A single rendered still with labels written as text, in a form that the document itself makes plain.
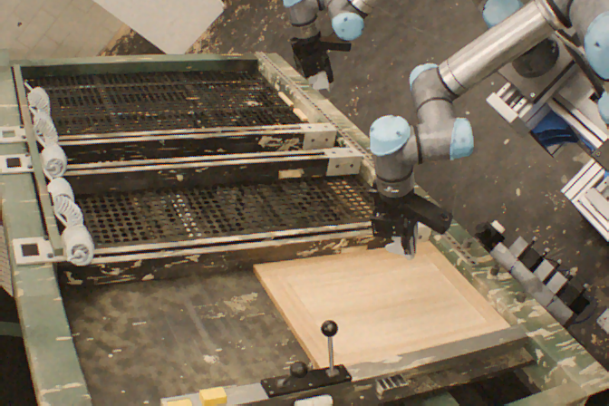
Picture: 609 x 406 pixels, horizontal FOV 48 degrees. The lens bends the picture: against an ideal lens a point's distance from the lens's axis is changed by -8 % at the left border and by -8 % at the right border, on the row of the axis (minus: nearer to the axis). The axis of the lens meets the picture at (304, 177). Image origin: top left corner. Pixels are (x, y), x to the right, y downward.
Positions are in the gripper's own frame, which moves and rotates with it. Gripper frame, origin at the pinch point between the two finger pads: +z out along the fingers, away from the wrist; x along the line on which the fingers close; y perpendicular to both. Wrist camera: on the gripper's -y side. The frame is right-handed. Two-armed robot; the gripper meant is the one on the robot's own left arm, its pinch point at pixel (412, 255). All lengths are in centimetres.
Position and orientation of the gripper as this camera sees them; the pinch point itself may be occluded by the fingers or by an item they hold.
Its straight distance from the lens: 161.9
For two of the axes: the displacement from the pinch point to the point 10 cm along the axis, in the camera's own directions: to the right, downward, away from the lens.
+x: -3.1, 6.7, -6.8
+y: -9.3, -0.9, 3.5
